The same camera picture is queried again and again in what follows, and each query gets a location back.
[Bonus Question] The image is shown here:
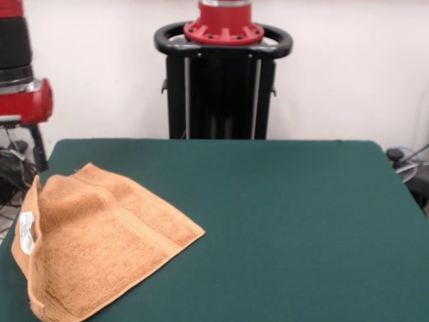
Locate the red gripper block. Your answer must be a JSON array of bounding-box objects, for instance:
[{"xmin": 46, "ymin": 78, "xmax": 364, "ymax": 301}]
[{"xmin": 0, "ymin": 77, "xmax": 54, "ymax": 172}]

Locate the orange terry towel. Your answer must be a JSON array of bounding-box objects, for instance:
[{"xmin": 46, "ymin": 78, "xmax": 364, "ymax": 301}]
[{"xmin": 11, "ymin": 162, "xmax": 206, "ymax": 322}]

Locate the dark green table cloth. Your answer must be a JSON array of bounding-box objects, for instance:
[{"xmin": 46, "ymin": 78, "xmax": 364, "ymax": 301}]
[{"xmin": 0, "ymin": 139, "xmax": 429, "ymax": 322}]

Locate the black cable tangle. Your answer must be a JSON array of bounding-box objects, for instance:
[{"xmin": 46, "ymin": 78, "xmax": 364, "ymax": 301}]
[{"xmin": 0, "ymin": 127, "xmax": 42, "ymax": 209}]

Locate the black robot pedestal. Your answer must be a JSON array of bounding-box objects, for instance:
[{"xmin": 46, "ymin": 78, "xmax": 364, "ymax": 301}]
[{"xmin": 154, "ymin": 21, "xmax": 294, "ymax": 140}]

